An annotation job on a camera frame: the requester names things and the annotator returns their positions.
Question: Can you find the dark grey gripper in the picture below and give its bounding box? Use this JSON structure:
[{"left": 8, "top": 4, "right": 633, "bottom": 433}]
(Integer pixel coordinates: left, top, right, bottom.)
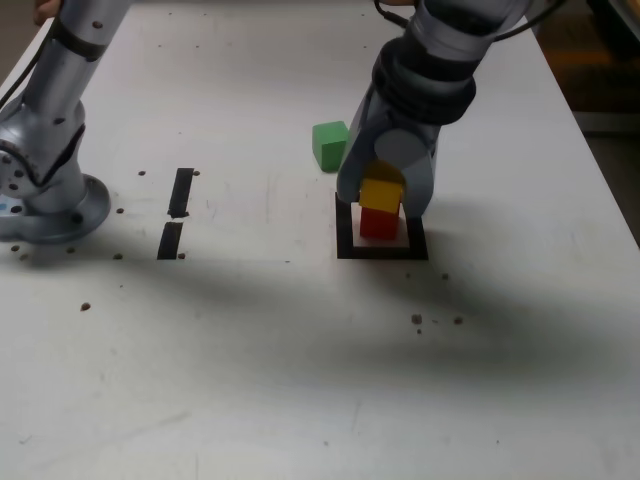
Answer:
[{"left": 335, "top": 83, "right": 442, "bottom": 220}]

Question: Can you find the yellow cube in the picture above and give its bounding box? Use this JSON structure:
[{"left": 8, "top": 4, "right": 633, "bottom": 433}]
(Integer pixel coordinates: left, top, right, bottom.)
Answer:
[{"left": 358, "top": 175, "right": 405, "bottom": 214}]

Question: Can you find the red cube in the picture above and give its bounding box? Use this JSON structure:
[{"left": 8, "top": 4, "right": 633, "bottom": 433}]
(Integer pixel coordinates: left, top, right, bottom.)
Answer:
[{"left": 359, "top": 206, "right": 400, "bottom": 241}]

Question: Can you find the green cube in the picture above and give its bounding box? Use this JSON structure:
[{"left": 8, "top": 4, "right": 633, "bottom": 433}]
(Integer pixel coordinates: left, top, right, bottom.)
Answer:
[{"left": 311, "top": 120, "right": 350, "bottom": 174}]

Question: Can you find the black tape square outline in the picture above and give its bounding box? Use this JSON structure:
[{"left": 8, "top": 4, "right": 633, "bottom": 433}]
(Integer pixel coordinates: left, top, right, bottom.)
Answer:
[{"left": 333, "top": 191, "right": 431, "bottom": 261}]

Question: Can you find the person's right hand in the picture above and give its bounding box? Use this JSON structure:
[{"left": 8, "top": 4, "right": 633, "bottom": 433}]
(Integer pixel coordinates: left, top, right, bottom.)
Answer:
[{"left": 32, "top": 0, "right": 64, "bottom": 27}]

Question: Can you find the black tape strip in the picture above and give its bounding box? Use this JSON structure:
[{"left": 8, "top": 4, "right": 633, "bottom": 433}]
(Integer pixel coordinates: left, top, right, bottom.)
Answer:
[{"left": 156, "top": 167, "right": 195, "bottom": 262}]

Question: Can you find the grey metal beam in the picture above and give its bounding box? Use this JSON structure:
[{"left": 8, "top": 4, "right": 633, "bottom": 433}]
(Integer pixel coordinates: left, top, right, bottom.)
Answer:
[{"left": 573, "top": 111, "right": 640, "bottom": 135}]

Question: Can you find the grey metal post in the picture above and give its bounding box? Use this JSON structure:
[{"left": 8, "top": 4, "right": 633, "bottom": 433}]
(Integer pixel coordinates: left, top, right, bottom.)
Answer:
[{"left": 529, "top": 0, "right": 550, "bottom": 39}]

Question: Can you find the thin black cable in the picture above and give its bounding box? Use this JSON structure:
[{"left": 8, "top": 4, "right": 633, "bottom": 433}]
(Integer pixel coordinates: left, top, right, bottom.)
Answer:
[{"left": 0, "top": 17, "right": 60, "bottom": 107}]

